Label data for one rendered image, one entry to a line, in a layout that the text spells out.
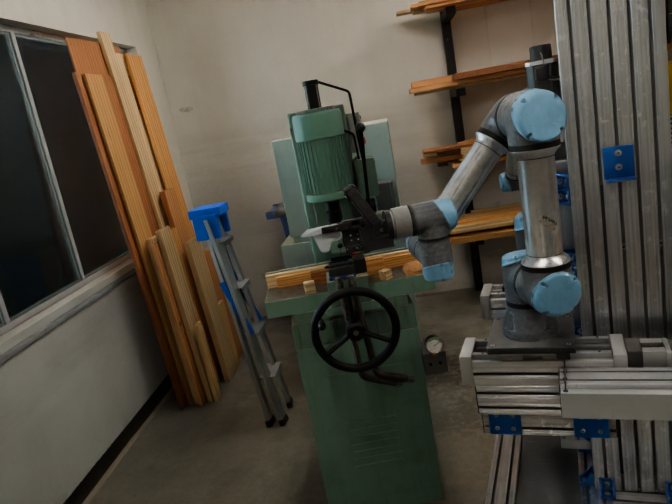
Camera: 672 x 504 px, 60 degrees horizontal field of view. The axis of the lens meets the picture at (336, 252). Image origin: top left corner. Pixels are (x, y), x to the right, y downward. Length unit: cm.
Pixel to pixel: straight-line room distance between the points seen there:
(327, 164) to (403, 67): 242
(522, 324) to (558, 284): 22
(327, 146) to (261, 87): 248
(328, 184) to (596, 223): 87
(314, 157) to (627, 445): 133
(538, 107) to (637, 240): 55
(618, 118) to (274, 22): 316
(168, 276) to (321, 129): 164
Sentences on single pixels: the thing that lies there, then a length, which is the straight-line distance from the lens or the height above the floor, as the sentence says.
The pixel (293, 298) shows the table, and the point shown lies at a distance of 204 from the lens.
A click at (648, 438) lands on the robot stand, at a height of 41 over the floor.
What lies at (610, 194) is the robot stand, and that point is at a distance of 174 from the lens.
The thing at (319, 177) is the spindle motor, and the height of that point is 129.
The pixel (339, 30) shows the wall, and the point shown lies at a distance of 441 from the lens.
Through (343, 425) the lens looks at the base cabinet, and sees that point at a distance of 223.
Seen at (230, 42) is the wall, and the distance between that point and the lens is 454.
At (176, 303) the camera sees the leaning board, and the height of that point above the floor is 62.
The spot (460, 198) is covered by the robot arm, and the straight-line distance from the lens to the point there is 151.
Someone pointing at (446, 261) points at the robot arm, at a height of 111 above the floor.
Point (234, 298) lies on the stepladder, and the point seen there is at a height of 71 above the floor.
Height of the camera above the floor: 149
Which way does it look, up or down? 13 degrees down
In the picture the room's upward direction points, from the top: 10 degrees counter-clockwise
